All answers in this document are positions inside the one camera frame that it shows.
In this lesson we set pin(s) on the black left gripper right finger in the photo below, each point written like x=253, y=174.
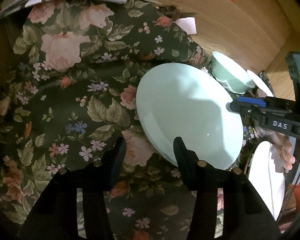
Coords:
x=187, y=162

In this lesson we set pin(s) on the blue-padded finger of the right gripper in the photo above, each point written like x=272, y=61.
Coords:
x=248, y=106

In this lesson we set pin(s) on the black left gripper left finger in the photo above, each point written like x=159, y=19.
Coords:
x=109, y=167

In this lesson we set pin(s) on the pale green bowl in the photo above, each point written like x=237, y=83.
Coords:
x=230, y=74

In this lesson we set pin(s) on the white plate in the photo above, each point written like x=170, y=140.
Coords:
x=267, y=176

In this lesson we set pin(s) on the pale green round plate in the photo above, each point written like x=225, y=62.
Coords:
x=178, y=100

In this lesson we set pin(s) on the right hand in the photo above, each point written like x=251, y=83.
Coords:
x=284, y=148

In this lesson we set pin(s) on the white bowl with black spots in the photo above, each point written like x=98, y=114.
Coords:
x=260, y=84

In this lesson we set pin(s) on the floral dark green cloth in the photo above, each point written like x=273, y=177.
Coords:
x=70, y=96

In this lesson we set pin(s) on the small white box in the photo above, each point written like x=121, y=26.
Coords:
x=188, y=24

